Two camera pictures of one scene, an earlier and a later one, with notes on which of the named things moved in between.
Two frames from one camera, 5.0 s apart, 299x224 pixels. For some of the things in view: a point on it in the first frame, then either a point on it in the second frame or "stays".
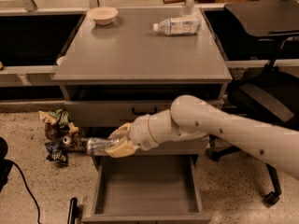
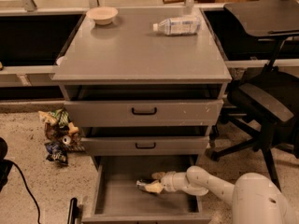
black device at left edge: [6, 164] stays
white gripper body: [139, 132] -> [168, 181]
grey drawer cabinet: [121, 63] stays
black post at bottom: [74, 211] stays
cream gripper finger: [120, 131] -> [158, 175]
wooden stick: [174, 0] stays
